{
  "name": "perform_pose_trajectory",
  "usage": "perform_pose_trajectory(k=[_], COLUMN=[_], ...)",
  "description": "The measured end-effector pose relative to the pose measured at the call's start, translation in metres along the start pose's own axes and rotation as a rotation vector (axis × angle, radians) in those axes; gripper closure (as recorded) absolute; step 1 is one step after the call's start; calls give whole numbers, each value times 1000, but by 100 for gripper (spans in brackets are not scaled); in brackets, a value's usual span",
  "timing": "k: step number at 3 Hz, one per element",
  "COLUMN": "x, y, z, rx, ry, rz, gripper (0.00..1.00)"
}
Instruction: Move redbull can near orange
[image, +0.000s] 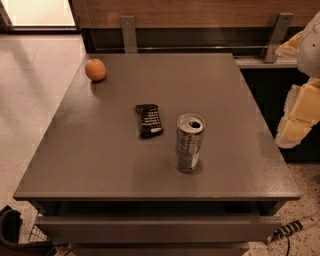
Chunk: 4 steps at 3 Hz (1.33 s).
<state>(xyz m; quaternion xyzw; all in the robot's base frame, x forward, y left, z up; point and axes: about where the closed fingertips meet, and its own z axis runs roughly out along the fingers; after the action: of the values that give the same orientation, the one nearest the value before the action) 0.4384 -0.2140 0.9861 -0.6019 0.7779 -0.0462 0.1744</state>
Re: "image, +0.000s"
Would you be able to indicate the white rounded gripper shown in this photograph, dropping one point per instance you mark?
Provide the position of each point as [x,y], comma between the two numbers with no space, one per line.
[310,50]

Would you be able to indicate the silver redbull can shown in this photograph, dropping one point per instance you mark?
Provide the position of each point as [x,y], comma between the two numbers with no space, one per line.
[189,136]

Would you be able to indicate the striped power strip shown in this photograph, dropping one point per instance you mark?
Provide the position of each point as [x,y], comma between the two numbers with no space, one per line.
[293,227]

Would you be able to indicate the grey table cabinet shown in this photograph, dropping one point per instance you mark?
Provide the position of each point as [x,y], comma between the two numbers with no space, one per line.
[168,156]

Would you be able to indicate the black snack bar wrapper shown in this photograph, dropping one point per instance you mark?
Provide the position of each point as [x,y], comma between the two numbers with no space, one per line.
[149,120]

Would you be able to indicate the orange fruit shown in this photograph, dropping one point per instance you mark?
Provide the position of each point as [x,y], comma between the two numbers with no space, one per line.
[95,69]

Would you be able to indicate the grey cabinet drawer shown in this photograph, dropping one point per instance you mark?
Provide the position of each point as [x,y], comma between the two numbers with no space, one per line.
[160,229]

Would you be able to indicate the dark chair base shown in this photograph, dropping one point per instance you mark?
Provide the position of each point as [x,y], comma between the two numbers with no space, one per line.
[10,224]

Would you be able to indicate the right metal bracket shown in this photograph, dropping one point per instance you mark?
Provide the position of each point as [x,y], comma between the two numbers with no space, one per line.
[278,33]

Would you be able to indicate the metal bracket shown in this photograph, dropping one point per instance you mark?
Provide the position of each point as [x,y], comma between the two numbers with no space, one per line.
[129,34]
[278,33]

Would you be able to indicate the left metal bracket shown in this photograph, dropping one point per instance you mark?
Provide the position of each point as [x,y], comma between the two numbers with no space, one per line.
[129,34]

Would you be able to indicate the wire mesh basket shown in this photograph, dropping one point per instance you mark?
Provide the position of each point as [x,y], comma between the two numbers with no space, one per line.
[37,235]

